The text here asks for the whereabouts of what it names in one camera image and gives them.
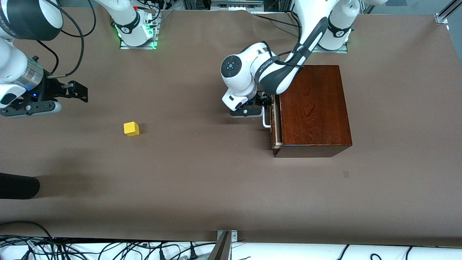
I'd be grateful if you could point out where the wooden drawer with white handle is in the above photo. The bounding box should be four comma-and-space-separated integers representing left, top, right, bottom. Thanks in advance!
262, 95, 283, 150

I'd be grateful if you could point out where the dark brown wooden cabinet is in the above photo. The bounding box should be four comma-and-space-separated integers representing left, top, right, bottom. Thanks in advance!
273, 65, 353, 158

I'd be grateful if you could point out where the yellow wooden block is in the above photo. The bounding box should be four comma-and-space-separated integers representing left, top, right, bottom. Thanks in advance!
123, 121, 140, 137

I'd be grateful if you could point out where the silver equipment rack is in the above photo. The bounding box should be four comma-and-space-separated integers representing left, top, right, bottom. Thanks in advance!
210, 0, 264, 12

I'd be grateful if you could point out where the black ribbed cylinder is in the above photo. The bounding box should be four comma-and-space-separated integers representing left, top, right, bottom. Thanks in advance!
0, 173, 40, 200

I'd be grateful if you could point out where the dark grey slanted bar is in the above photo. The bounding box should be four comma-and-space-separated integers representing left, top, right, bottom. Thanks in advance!
206, 231, 232, 260

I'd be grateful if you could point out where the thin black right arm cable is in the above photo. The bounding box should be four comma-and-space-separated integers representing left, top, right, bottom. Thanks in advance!
36, 40, 60, 75

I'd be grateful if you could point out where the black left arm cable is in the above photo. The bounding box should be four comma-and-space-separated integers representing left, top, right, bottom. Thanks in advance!
265, 41, 308, 70

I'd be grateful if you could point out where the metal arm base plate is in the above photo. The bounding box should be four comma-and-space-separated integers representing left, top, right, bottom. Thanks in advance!
311, 40, 349, 54
119, 10, 161, 50

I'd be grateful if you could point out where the small metal edge bracket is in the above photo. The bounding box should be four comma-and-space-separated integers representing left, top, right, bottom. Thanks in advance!
217, 230, 238, 243

